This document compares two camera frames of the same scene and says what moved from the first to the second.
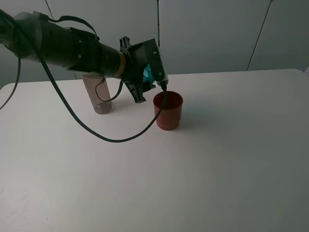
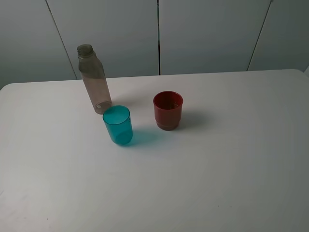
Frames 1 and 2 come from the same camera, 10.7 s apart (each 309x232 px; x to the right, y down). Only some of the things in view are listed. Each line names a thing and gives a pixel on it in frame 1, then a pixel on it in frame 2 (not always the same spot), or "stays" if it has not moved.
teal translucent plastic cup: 147,75 to 118,120
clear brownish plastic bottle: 91,82 stays
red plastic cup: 168,120 stays
